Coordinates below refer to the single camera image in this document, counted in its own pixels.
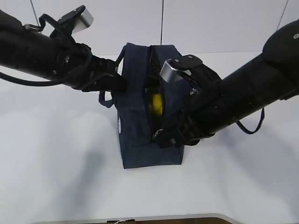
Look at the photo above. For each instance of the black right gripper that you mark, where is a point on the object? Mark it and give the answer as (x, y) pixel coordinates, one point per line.
(182, 128)

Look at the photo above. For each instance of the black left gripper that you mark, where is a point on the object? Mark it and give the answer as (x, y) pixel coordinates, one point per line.
(75, 66)

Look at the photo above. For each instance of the dark blue lunch bag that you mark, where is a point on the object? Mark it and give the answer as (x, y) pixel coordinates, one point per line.
(136, 126)

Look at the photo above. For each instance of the yellow lemon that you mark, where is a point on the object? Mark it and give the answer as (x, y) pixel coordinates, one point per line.
(155, 104)

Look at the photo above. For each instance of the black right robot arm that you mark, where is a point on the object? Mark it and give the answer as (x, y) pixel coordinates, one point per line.
(215, 103)

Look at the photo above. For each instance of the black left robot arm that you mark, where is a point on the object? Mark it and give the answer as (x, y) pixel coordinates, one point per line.
(49, 51)

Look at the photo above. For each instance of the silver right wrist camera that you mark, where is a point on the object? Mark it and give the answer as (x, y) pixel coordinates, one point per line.
(176, 69)

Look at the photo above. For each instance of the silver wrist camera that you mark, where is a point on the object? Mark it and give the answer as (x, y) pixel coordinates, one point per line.
(176, 69)
(76, 20)

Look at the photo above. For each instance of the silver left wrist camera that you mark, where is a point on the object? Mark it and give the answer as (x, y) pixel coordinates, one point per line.
(76, 20)

